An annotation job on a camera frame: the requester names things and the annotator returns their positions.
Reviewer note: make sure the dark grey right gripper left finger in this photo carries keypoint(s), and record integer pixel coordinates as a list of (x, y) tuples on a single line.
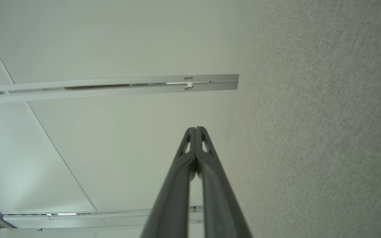
[(174, 205)]

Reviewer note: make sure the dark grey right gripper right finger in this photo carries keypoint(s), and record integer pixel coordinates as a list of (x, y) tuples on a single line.
[(220, 211)]

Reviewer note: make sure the white ceiling light track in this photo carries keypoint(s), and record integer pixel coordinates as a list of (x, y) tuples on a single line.
[(88, 219), (111, 89)]

